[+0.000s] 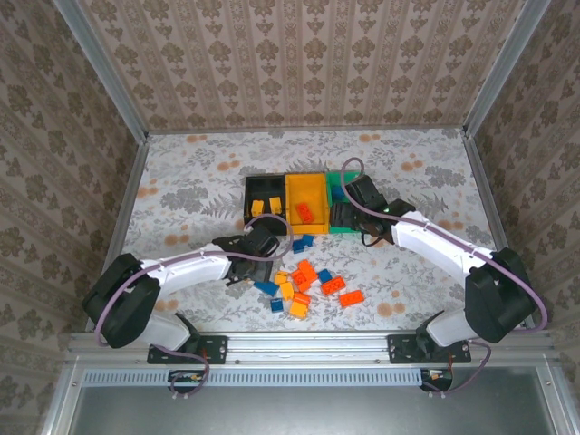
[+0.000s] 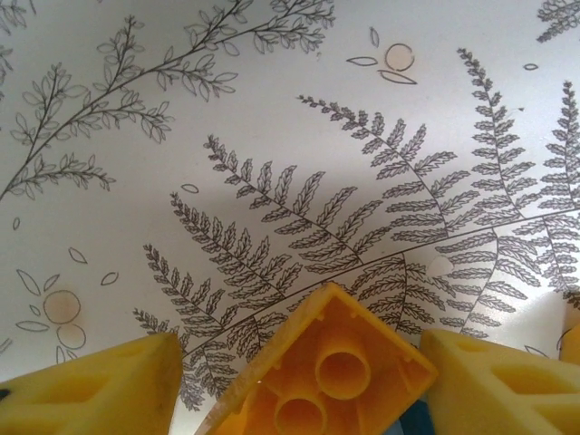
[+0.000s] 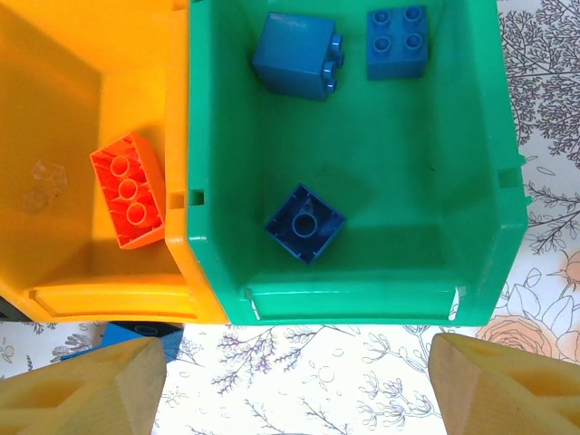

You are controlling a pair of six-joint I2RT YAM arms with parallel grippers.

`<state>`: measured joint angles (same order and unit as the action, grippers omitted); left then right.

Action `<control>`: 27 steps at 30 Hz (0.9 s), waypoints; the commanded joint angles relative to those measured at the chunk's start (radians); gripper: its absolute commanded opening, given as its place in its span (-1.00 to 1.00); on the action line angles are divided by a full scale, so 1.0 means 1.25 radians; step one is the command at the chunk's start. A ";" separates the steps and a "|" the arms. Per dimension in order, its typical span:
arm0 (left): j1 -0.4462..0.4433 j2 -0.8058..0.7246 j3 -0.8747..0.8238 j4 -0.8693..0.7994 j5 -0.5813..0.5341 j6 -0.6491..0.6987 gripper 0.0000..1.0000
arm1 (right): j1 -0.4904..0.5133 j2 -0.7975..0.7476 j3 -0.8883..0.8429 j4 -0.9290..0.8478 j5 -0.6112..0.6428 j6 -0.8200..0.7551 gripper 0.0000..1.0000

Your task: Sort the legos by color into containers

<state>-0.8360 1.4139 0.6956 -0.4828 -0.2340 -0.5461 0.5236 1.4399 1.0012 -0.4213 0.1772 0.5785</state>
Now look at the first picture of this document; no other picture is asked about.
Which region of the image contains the aluminium left side rail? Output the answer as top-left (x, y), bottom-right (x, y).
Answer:
top-left (84, 135), bottom-right (150, 332)

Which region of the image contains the yellow plastic bin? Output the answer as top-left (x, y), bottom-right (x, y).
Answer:
top-left (284, 171), bottom-right (332, 236)

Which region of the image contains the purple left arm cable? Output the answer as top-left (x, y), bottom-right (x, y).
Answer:
top-left (92, 214), bottom-right (295, 402)

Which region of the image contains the aluminium right side rail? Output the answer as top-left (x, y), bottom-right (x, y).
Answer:
top-left (461, 129), bottom-right (538, 331)

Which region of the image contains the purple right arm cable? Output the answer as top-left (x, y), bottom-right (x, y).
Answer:
top-left (339, 157), bottom-right (549, 396)

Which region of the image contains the green plastic bin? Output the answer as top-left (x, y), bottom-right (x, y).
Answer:
top-left (325, 169), bottom-right (368, 236)

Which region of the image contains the aluminium left frame post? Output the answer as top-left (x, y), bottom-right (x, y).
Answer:
top-left (53, 0), bottom-right (150, 144)

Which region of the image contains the aluminium back rail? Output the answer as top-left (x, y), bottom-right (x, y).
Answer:
top-left (145, 126), bottom-right (468, 136)

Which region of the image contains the aluminium front frame rail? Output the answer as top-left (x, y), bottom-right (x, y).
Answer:
top-left (67, 329), bottom-right (557, 364)

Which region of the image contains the grey metal panel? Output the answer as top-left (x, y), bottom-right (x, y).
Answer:
top-left (70, 384), bottom-right (557, 435)

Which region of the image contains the grey slotted cable duct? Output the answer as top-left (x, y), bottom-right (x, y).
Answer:
top-left (82, 367), bottom-right (427, 388)

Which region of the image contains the black connector with wires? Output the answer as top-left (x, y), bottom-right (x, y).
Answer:
top-left (168, 369), bottom-right (206, 393)
top-left (420, 367), bottom-right (454, 392)

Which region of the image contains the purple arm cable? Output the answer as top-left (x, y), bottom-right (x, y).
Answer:
top-left (92, 214), bottom-right (295, 402)
top-left (339, 157), bottom-right (549, 396)

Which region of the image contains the aluminium frame post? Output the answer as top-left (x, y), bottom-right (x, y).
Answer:
top-left (53, 0), bottom-right (150, 144)
top-left (462, 0), bottom-right (553, 137)

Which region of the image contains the black plastic bin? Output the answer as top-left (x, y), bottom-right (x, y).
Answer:
top-left (244, 173), bottom-right (290, 237)

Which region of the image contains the aluminium right frame post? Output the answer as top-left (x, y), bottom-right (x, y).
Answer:
top-left (462, 0), bottom-right (553, 137)

